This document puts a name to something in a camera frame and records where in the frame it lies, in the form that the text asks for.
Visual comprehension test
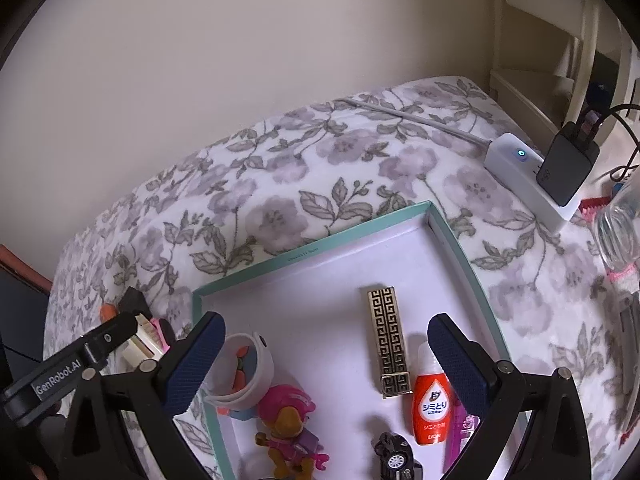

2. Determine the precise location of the cream pink box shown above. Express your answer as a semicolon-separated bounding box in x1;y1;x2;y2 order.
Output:
120;312;168;361

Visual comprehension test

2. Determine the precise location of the red bottle with white cap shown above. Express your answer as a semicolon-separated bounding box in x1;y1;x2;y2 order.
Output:
411;342;451;445

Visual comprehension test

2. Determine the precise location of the red knitted cloth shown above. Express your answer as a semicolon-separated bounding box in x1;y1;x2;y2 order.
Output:
580;197;608;221

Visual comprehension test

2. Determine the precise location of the pink dog figure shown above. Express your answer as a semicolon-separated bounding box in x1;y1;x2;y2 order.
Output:
255;384;331;480

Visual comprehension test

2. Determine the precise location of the gold black patterned lighter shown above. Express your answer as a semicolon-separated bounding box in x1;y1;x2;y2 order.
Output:
361;285;408;400

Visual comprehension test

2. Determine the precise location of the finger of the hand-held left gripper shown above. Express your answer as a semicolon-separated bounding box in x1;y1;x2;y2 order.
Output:
0;312;140;428

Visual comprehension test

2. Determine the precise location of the cream wooden furniture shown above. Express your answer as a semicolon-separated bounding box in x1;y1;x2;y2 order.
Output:
487;0;640;146

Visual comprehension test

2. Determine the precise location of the pink crocheted coaster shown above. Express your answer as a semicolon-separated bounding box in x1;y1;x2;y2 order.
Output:
605;265;640;291

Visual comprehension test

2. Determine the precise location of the black charger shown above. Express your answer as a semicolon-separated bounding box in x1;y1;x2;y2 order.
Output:
540;112;601;208

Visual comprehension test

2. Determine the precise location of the dark furniture with orange edge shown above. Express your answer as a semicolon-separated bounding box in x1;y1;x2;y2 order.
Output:
0;245;53;381

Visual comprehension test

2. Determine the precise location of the small black block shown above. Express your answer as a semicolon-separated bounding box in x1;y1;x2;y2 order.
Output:
117;286;151;313

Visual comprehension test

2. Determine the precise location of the pink tube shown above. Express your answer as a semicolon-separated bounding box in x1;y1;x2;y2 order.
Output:
445;407;481;471

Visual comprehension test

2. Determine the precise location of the white cup with orange toy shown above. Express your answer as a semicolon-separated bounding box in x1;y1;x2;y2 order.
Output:
205;332;276;411

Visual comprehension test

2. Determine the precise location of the small pink case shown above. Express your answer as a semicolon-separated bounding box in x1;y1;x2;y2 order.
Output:
150;317;176;351

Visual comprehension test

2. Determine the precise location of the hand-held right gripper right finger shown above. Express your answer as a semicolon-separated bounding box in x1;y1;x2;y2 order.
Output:
427;312;596;480

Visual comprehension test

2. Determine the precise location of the clear plastic bottle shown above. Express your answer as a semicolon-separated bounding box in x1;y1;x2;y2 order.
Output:
592;167;640;273

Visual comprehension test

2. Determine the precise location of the small blue piece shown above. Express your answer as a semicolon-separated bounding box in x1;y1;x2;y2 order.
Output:
217;405;261;423

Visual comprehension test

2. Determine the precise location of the black cable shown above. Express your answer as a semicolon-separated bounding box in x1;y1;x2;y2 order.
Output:
592;104;640;183

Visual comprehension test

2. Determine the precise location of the teal shallow box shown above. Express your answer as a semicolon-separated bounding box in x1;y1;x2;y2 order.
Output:
191;200;531;480

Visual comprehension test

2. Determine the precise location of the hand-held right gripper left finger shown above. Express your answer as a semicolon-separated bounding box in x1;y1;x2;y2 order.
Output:
60;311;227;480

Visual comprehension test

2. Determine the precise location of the white power strip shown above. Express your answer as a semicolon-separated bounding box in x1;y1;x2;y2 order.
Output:
482;132;583;222

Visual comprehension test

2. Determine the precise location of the orange carrot toy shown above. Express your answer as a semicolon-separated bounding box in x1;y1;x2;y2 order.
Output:
231;345;250;393

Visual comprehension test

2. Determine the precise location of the black toy car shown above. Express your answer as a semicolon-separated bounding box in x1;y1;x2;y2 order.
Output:
372;431;423;480

